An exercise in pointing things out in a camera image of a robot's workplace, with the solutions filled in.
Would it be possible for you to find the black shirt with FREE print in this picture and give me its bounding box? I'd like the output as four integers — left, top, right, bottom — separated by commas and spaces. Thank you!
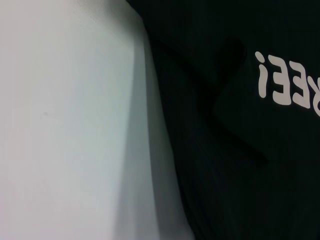
124, 0, 320, 240

